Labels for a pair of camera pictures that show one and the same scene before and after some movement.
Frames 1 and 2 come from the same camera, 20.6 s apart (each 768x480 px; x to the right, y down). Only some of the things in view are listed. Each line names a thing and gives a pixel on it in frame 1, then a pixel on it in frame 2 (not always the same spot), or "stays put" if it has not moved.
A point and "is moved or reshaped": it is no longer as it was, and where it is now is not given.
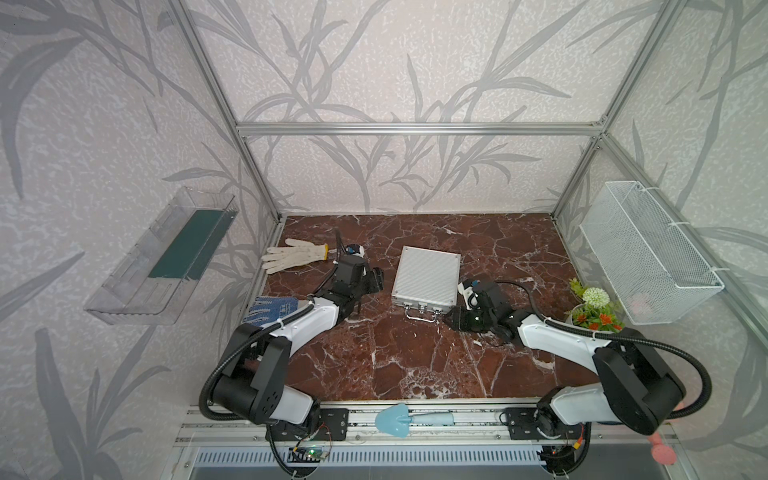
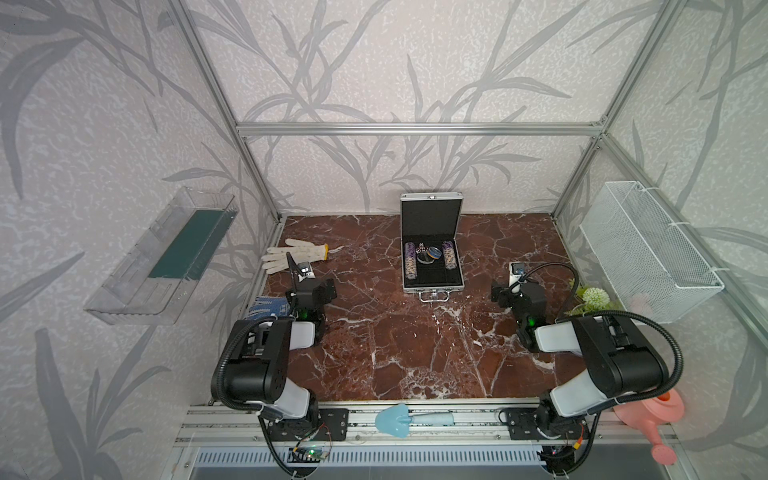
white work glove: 301,252 stays put
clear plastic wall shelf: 151,281 stays put
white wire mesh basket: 654,271 stays put
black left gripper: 375,280 -> 327,291
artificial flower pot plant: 596,312 stays put
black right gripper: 456,317 -> 505,294
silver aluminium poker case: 426,282 is moved or reshaped
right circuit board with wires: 557,458 stays put
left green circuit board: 307,454 stays put
